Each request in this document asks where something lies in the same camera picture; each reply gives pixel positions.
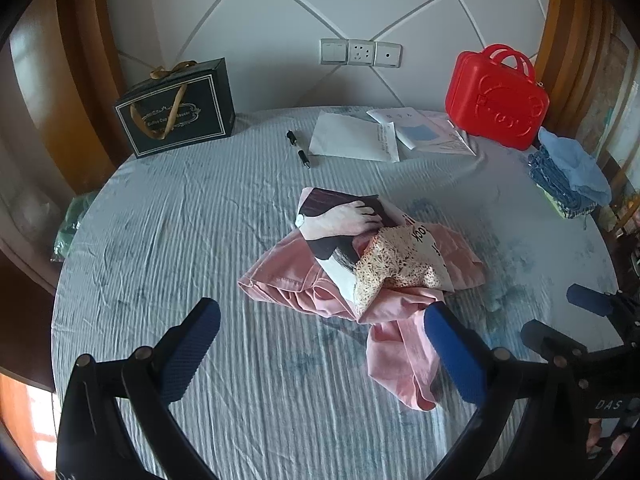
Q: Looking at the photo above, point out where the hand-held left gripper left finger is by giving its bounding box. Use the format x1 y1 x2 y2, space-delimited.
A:
55 297 222 480

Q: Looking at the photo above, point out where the white envelope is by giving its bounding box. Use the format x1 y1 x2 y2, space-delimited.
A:
308 111 401 163

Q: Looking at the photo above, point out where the pink printed T-shirt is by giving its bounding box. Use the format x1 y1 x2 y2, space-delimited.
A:
237 186 488 412

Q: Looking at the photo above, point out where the wooden headboard post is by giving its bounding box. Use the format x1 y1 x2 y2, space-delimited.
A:
54 0 126 183
532 0 617 133

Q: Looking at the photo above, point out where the dark green gift box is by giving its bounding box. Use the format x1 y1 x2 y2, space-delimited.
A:
114 57 237 159

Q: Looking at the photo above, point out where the white power socket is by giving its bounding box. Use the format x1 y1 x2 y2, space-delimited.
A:
347 40 376 67

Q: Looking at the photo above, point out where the red plastic carry case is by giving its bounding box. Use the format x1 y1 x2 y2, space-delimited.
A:
445 44 551 152

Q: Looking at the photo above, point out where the person's right hand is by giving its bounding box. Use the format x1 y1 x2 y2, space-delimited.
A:
587 416 631 462

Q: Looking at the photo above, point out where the white light switch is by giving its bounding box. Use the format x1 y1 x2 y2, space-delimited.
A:
320 38 349 66

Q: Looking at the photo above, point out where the folded denim garment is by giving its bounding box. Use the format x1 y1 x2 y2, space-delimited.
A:
528 147 601 213

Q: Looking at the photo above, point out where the pale printed leaflet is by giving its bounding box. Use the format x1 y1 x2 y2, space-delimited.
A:
415 112 479 157

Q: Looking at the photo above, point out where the light blue folded cloth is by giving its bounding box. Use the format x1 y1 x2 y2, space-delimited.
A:
537 126 613 206

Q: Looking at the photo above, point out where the green plastic bag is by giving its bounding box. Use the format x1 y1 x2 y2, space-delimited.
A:
52 192 98 263

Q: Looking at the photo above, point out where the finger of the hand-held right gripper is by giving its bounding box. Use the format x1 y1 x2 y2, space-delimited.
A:
520 319 626 362
566 283 640 346

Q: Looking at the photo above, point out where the green checkered folded cloth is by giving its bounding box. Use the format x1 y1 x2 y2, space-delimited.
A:
537 185 596 221

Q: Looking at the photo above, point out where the black pen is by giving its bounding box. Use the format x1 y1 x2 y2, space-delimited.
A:
286 130 311 169

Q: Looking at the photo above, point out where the white round socket plate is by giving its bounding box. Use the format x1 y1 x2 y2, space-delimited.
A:
374 41 402 68

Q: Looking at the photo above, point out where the white paper with blue patch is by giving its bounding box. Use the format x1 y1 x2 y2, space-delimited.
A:
366 107 453 151

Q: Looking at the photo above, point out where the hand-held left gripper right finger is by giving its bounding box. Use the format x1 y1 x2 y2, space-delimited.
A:
424 302 589 480

